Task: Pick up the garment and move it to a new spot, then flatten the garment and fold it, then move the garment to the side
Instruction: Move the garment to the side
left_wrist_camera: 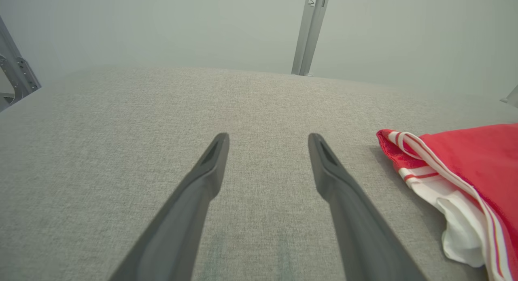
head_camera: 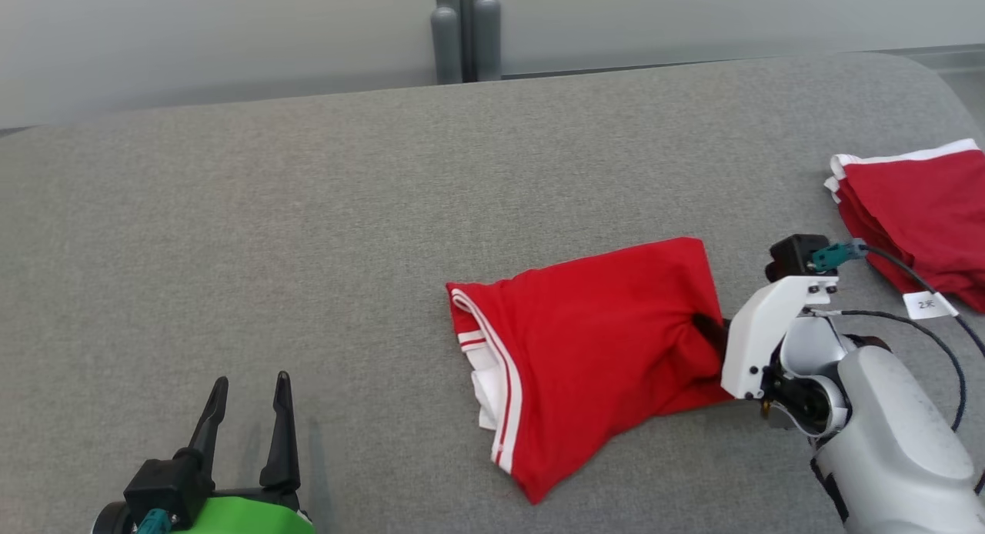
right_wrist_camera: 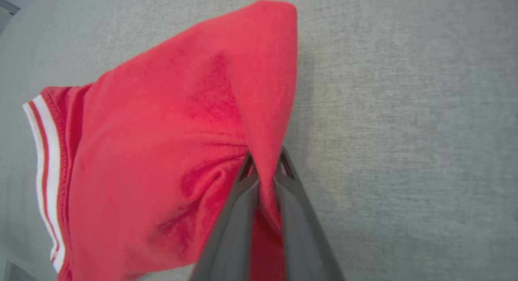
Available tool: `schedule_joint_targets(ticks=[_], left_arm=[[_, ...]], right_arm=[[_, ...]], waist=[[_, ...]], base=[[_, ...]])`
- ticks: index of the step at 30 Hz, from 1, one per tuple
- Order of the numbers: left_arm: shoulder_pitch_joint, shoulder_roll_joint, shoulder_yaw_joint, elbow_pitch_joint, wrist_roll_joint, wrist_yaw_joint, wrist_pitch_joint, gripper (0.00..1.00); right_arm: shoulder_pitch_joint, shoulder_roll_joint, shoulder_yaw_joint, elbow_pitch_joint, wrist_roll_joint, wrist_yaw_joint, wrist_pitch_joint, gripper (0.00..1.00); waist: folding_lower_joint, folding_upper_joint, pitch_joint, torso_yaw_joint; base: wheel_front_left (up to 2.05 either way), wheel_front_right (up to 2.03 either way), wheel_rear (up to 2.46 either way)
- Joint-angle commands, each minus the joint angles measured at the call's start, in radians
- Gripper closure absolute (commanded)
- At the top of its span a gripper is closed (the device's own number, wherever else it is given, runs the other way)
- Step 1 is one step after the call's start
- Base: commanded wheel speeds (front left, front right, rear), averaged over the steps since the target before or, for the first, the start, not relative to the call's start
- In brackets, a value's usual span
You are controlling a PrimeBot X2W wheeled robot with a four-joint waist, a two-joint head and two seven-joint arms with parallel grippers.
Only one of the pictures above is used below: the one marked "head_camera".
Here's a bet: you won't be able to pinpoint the grey partition post with foot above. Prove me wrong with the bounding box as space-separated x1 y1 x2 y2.
429 0 464 85
460 0 503 82

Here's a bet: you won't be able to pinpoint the right camera cable teal plug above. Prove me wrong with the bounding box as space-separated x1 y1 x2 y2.
810 239 985 359

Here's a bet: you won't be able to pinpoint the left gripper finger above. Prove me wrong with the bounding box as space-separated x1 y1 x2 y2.
259 371 302 495
175 376 230 473

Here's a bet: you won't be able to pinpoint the red shirt with white trim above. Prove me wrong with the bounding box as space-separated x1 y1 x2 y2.
446 236 736 506

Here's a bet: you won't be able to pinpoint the red shorts with white stripes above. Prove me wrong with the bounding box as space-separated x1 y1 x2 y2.
823 138 985 314

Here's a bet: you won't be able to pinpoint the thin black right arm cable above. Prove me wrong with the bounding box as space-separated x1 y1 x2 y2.
804 307 968 433

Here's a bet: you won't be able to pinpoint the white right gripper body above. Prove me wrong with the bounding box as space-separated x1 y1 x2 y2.
720 275 840 402

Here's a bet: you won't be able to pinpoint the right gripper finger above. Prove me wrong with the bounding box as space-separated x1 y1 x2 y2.
691 312 730 364

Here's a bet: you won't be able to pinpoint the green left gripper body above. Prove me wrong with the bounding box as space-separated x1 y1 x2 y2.
171 484 318 534

